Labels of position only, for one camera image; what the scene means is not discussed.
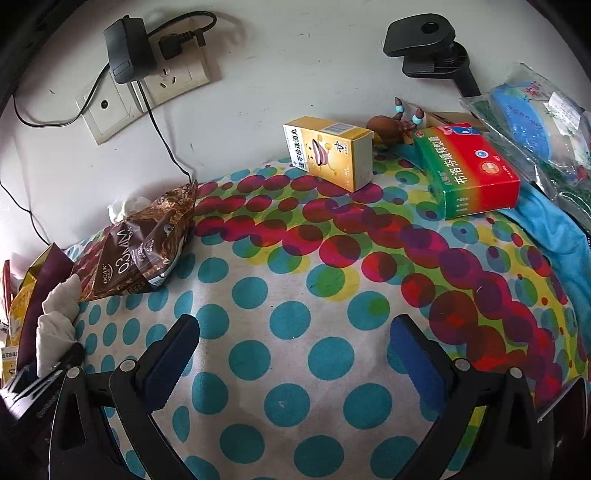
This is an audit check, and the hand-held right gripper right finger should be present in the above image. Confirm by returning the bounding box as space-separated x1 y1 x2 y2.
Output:
390 313 550 480

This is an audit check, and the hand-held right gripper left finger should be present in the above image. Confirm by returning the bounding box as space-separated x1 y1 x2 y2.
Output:
48 314 201 480

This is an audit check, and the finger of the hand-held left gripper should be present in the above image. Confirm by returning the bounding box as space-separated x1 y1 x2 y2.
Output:
48 343 86 384

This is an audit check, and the white sock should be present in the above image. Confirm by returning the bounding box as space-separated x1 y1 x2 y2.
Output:
42 274 82 316
36 313 78 378

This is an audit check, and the yellow snack bag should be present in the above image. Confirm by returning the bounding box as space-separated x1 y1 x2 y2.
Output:
8 270 52 346

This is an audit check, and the dark red tin box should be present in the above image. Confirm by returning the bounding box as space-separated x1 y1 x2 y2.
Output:
0 242 78 384

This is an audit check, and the red bag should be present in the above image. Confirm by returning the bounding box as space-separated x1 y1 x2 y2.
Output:
0 259 13 319

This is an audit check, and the brown coffee bag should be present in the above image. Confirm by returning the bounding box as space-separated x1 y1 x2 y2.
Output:
73 182 199 304

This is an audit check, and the polka dot blanket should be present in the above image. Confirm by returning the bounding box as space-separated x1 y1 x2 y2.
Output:
59 158 588 480

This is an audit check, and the crumpled white tissue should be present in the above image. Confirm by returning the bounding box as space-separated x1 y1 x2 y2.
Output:
107 196 151 223

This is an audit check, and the blue cloth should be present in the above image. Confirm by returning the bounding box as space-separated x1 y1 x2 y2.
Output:
501 184 591 320

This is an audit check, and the green red medicine box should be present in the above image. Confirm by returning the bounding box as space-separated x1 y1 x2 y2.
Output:
412 122 522 221

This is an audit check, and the yellow medicine box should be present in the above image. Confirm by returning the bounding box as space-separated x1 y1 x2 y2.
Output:
283 116 375 193

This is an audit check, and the brown toy figure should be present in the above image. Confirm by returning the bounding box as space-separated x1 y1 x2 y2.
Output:
366 96 428 147

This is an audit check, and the clear plastic bag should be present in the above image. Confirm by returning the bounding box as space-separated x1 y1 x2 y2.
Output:
458 62 591 228

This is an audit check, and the black power adapter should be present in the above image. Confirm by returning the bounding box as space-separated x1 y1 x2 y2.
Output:
103 16 156 85

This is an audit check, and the black angled plug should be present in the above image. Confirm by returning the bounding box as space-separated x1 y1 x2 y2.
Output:
147 11 218 61

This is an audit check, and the black television power cable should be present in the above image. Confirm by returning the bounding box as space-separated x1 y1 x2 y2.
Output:
0 182 52 246

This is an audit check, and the black adapter cable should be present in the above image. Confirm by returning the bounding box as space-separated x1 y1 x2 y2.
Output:
131 80 195 184

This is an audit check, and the black antenna cable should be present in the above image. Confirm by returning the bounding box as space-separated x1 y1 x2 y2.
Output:
12 65 112 128

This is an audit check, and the white round-hole wall plate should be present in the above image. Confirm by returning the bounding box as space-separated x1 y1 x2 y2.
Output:
82 82 145 147

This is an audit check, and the white wall power socket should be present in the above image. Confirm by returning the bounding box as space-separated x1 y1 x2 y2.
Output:
131 46 222 110

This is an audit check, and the black clamp mount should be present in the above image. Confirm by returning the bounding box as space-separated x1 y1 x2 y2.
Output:
383 14 481 98

